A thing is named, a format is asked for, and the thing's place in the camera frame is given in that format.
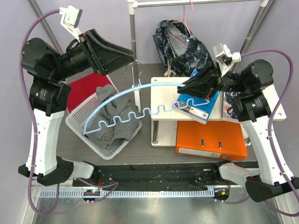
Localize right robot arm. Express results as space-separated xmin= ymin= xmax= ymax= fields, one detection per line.
xmin=177 ymin=59 xmax=299 ymax=203

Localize red notebook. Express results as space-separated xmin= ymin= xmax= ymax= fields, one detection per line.
xmin=67 ymin=73 xmax=118 ymax=113

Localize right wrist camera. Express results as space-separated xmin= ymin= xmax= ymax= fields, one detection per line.
xmin=213 ymin=43 xmax=241 ymax=77

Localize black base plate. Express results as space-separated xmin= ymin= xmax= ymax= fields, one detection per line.
xmin=84 ymin=163 xmax=235 ymax=191

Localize light blue hanger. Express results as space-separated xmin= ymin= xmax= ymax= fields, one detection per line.
xmin=83 ymin=82 xmax=212 ymax=136

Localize pink wire hanger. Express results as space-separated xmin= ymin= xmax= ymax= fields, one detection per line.
xmin=172 ymin=0 xmax=194 ymax=35

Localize dark floral shorts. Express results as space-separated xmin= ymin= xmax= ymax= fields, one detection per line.
xmin=153 ymin=20 xmax=212 ymax=77

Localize white plastic basket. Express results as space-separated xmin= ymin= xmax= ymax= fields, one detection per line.
xmin=66 ymin=87 xmax=142 ymax=160

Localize floral Little Women book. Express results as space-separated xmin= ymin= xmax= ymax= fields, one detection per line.
xmin=221 ymin=91 xmax=239 ymax=123

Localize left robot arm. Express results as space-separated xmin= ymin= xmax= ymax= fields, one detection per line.
xmin=18 ymin=29 xmax=134 ymax=186

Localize blue paperback book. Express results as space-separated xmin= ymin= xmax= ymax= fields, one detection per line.
xmin=175 ymin=69 xmax=221 ymax=125

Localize clothes rack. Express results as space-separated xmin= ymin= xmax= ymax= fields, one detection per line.
xmin=127 ymin=0 xmax=276 ymax=110

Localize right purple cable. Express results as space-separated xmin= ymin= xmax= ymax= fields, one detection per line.
xmin=219 ymin=48 xmax=299 ymax=217

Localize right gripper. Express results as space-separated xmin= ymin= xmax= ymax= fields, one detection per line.
xmin=178 ymin=60 xmax=249 ymax=99

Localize grey shorts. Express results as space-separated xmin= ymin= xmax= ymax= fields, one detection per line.
xmin=86 ymin=96 xmax=140 ymax=147

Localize orange binder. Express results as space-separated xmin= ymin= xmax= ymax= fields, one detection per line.
xmin=175 ymin=121 xmax=248 ymax=161

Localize white cable duct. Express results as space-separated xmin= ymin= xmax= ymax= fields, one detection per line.
xmin=38 ymin=189 xmax=215 ymax=198

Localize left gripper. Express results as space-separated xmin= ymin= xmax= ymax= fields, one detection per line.
xmin=51 ymin=28 xmax=134 ymax=81

